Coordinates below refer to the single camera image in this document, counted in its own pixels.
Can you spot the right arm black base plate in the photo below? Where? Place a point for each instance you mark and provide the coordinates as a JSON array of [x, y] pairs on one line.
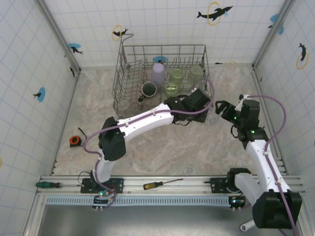
[[217, 184]]

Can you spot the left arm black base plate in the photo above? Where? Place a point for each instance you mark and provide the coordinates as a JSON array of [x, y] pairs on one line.
[[118, 184]]

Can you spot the orange black tape measure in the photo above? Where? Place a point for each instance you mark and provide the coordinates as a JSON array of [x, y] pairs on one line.
[[74, 142]]

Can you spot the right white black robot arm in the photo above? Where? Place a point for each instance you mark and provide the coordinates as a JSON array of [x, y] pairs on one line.
[[265, 162]]

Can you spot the aluminium frame post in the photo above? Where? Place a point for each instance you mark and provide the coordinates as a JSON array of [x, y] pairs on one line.
[[59, 34], [273, 34]]

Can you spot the aluminium mounting rail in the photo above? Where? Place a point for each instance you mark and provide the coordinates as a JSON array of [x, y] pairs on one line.
[[187, 189]]

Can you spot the blue patch wall sticker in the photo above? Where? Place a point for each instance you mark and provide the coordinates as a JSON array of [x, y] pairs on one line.
[[274, 17]]

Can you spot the purple plastic cup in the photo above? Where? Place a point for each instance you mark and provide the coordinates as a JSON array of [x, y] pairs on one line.
[[157, 75]]

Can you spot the aluminium side rail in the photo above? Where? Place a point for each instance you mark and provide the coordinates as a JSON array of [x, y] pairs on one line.
[[261, 96], [72, 98]]

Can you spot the black mug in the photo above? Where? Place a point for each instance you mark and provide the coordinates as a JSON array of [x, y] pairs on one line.
[[148, 89]]

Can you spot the yellow black screwdriver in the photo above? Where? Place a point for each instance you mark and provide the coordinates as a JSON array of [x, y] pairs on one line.
[[151, 186]]

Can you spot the steel tray sheet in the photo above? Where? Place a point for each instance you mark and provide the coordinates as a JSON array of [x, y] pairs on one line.
[[160, 221]]

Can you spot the silver adjustable wrench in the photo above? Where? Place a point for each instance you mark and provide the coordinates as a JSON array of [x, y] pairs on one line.
[[246, 226]]

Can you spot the green translucent cup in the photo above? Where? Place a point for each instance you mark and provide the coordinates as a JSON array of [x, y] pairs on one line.
[[195, 75], [171, 91], [176, 77]]

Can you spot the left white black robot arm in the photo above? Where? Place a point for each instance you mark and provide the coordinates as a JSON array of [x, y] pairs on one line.
[[145, 120]]

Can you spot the aluminium frame beam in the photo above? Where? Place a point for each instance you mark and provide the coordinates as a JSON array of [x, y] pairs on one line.
[[308, 216], [34, 218]]

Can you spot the shark sticker on blue patch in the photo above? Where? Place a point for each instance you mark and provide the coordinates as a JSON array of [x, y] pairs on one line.
[[73, 46]]

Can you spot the black fish sticker blue patch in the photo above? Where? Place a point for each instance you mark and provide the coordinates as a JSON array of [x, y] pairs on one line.
[[160, 59]]

